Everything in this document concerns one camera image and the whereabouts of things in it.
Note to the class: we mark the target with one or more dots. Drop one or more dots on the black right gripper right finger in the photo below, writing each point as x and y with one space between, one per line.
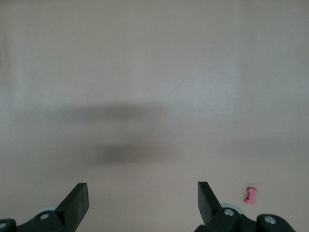
210 212

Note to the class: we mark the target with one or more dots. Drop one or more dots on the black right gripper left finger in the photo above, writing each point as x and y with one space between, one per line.
72 207

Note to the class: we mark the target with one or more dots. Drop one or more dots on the red foam letter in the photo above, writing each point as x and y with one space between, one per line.
251 195

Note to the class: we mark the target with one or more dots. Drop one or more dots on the brown table cover sheet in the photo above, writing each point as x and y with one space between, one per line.
144 72

